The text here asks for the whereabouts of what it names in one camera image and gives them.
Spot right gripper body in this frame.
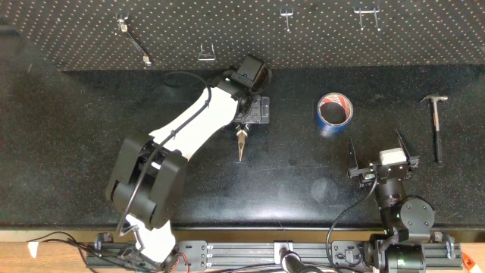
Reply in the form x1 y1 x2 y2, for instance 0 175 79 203
347 155 421 187

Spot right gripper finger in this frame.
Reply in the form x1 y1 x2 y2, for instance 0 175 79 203
347 138 359 171
394 128 412 161

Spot roll of blue tape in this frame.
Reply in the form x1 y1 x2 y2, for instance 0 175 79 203
316 92 355 138

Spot black and white pliers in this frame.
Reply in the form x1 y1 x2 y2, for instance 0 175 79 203
234 123 252 163

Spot wrench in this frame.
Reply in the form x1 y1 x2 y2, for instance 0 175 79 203
116 17 153 67

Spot black pegboard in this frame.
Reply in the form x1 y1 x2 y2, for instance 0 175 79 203
0 0 485 72

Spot hammer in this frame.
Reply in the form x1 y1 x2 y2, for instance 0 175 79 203
419 93 449 165

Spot orange plastic piece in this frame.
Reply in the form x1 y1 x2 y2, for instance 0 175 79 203
461 252 477 273

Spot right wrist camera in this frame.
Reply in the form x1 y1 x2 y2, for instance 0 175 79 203
378 147 408 167

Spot black cable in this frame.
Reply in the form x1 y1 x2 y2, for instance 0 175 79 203
115 70 213 238
325 174 380 273

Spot mounting rail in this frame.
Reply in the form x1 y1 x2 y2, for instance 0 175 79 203
85 231 465 273

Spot thin black wire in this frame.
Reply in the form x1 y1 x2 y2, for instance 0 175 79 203
25 230 114 262

